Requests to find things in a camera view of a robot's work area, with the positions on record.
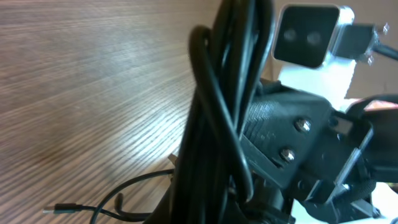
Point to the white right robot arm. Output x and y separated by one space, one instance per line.
379 158

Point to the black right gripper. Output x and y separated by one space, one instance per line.
289 141

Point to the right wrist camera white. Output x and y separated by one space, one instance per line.
323 50

